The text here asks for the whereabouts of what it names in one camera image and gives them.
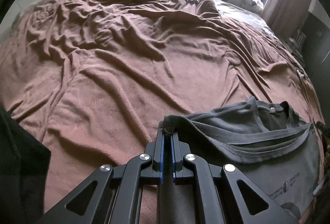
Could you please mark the white bedside table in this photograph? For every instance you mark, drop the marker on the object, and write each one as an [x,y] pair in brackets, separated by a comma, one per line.
[295,43]

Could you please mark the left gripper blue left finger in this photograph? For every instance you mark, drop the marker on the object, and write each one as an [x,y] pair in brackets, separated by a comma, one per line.
[158,158]

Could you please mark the dark grey t-shirt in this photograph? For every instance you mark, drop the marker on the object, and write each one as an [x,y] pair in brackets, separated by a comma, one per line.
[268,142]

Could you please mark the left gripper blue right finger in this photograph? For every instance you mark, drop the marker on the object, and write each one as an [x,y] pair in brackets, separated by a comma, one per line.
[177,170]

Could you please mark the right pink curtain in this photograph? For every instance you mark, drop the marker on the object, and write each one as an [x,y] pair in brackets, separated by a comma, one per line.
[285,17]

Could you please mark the brown bed blanket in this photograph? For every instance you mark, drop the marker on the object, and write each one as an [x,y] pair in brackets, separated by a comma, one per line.
[93,80]

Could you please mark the folded black printed t-shirt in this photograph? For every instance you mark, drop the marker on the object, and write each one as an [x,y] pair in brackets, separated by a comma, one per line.
[24,168]

